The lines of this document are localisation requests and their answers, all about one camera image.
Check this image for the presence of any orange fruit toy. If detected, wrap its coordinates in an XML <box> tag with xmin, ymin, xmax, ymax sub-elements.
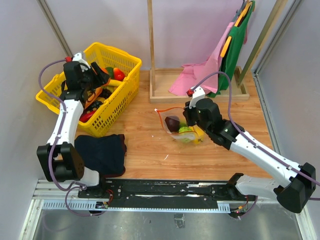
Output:
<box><xmin>179</xmin><ymin>121</ymin><xmax>188</xmax><ymax>128</ymax></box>

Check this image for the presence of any clear zip top bag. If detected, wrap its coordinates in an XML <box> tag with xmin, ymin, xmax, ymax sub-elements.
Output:
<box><xmin>154</xmin><ymin>107</ymin><xmax>205</xmax><ymax>144</ymax></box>

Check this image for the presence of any purple mangosteen toy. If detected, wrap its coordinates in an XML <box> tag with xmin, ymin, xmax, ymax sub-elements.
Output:
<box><xmin>164</xmin><ymin>115</ymin><xmax>180</xmax><ymax>133</ymax></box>

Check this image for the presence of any yellow banana bunch toy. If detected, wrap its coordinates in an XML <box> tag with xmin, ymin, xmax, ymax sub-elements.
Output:
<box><xmin>191</xmin><ymin>125</ymin><xmax>205</xmax><ymax>145</ymax></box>

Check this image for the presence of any green custard apple toy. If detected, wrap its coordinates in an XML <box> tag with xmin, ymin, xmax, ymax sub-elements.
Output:
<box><xmin>178</xmin><ymin>126</ymin><xmax>196</xmax><ymax>143</ymax></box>

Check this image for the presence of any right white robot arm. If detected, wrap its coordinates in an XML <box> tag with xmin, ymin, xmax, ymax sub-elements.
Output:
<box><xmin>183</xmin><ymin>98</ymin><xmax>318</xmax><ymax>214</ymax></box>

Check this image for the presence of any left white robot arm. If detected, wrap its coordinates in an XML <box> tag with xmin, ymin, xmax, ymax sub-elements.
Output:
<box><xmin>36</xmin><ymin>59</ymin><xmax>110</xmax><ymax>198</ymax></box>

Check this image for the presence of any orange carrot toy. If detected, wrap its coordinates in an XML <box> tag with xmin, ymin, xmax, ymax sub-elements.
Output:
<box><xmin>84</xmin><ymin>87</ymin><xmax>103</xmax><ymax>109</ymax></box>

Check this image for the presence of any green lime toy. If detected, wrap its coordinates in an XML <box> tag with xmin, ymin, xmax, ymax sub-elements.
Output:
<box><xmin>105</xmin><ymin>66</ymin><xmax>115</xmax><ymax>80</ymax></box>

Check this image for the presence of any red bell pepper toy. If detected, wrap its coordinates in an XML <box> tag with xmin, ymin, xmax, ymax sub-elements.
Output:
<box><xmin>113</xmin><ymin>67</ymin><xmax>126</xmax><ymax>81</ymax></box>

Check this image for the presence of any black grape bunch toy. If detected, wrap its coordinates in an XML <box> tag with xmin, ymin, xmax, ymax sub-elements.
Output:
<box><xmin>86</xmin><ymin>100</ymin><xmax>103</xmax><ymax>113</ymax></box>

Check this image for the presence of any yellow plastic shopping basket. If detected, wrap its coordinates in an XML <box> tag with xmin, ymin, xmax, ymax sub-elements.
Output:
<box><xmin>35</xmin><ymin>41</ymin><xmax>143</xmax><ymax>138</ymax></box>

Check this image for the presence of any red chili pepper toy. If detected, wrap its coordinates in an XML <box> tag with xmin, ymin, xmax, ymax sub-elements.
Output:
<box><xmin>79</xmin><ymin>110</ymin><xmax>96</xmax><ymax>123</ymax></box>

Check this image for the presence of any pink garment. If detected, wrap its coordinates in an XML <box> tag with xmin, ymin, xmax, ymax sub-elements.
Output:
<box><xmin>168</xmin><ymin>22</ymin><xmax>234</xmax><ymax>96</ymax></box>

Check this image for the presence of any wooden clothes rack base tray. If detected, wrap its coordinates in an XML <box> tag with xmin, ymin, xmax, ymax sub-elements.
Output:
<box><xmin>149</xmin><ymin>66</ymin><xmax>250</xmax><ymax>104</ymax></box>

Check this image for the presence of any green garment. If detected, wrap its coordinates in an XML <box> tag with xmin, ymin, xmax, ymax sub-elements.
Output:
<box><xmin>206</xmin><ymin>0</ymin><xmax>256</xmax><ymax>99</ymax></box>

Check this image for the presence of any dark navy folded cloth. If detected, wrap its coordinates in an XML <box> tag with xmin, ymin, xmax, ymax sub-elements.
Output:
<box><xmin>74</xmin><ymin>134</ymin><xmax>127</xmax><ymax>178</ymax></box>

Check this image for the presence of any orange clothes hanger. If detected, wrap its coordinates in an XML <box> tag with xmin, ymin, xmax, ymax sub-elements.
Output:
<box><xmin>220</xmin><ymin>1</ymin><xmax>253</xmax><ymax>58</ymax></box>

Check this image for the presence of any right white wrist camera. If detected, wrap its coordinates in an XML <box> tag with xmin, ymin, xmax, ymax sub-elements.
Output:
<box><xmin>186</xmin><ymin>86</ymin><xmax>206</xmax><ymax>109</ymax></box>

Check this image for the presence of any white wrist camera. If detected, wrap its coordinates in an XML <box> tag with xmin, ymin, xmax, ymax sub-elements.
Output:
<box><xmin>64</xmin><ymin>51</ymin><xmax>91</xmax><ymax>71</ymax></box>
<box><xmin>186</xmin><ymin>86</ymin><xmax>206</xmax><ymax>109</ymax></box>

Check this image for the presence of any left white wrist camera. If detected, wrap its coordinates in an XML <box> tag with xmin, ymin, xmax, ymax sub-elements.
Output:
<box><xmin>64</xmin><ymin>51</ymin><xmax>91</xmax><ymax>71</ymax></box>

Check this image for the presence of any left wooden rack post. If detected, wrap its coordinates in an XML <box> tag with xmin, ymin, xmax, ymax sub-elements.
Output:
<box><xmin>147</xmin><ymin>0</ymin><xmax>156</xmax><ymax>94</ymax></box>

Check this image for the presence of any wooden rack post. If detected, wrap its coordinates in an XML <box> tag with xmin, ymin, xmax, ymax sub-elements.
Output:
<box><xmin>147</xmin><ymin>0</ymin><xmax>156</xmax><ymax>94</ymax></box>
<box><xmin>235</xmin><ymin>0</ymin><xmax>288</xmax><ymax>88</ymax></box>

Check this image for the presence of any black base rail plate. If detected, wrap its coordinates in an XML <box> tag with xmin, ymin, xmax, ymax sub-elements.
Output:
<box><xmin>78</xmin><ymin>178</ymin><xmax>254</xmax><ymax>210</ymax></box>

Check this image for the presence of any right wooden rack post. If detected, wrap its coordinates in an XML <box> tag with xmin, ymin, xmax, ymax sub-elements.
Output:
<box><xmin>235</xmin><ymin>0</ymin><xmax>288</xmax><ymax>88</ymax></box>

